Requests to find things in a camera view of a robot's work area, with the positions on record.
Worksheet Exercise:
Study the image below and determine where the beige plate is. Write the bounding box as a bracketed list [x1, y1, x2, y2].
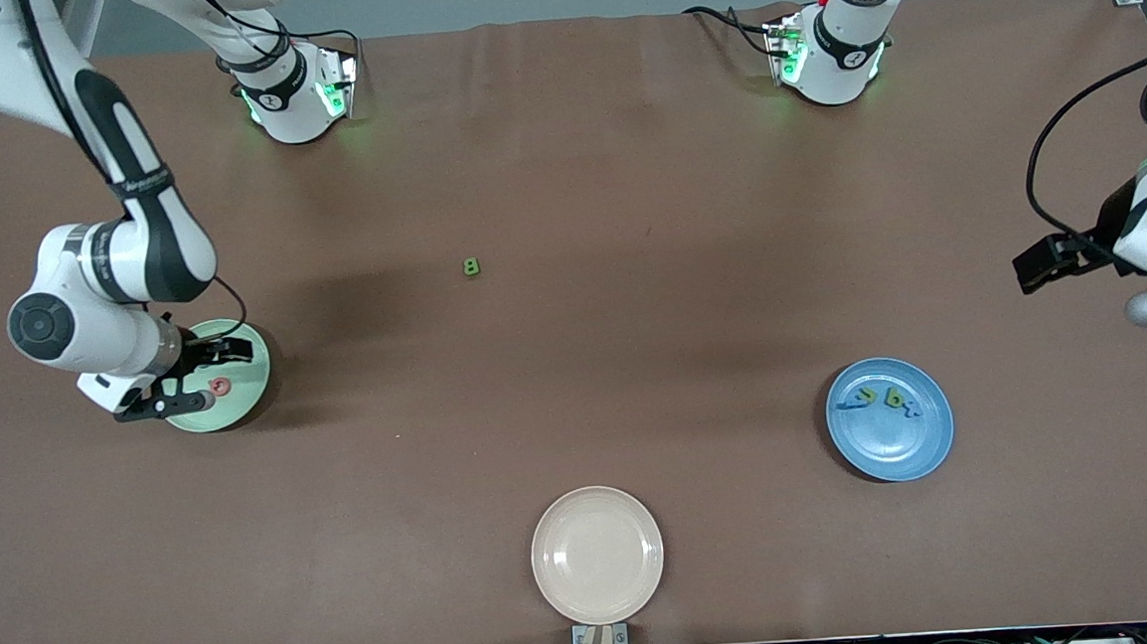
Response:
[527, 482, 670, 630]

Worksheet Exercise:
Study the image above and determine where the light green plate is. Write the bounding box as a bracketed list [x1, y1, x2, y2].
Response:
[160, 316, 275, 435]

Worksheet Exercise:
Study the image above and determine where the black arm base cable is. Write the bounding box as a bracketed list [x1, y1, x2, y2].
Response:
[281, 21, 365, 81]
[682, 1, 779, 63]

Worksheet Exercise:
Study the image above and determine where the large table cover sheet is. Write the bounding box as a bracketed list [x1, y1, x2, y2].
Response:
[0, 0, 1147, 644]

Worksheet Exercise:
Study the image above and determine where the blue plate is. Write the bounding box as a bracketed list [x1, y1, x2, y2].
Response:
[823, 353, 958, 487]

